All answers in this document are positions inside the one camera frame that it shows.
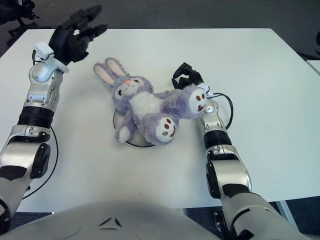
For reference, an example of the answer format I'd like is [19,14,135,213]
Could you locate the black office chair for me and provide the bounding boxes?
[0,0,52,46]

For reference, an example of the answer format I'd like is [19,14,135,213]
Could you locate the white plate with black rim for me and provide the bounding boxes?
[112,107,157,148]

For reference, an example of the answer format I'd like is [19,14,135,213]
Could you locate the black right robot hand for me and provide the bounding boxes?
[171,62,206,90]

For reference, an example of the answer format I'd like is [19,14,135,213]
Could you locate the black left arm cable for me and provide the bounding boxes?
[23,49,60,200]

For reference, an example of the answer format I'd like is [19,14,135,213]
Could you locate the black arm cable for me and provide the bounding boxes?
[212,92,235,130]
[23,49,60,200]

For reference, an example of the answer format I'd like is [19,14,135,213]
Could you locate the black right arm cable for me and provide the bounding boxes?
[212,92,235,130]

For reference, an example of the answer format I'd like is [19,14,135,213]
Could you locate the purple bunny plush doll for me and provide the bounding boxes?
[93,57,211,145]

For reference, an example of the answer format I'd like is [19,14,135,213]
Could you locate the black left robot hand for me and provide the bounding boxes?
[48,5,109,65]

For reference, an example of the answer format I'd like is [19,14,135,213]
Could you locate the white side table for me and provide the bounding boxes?
[306,59,320,77]

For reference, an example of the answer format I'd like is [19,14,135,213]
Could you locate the white table leg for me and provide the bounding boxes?
[276,199,300,231]

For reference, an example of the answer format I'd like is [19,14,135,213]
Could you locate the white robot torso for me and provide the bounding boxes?
[0,198,233,240]

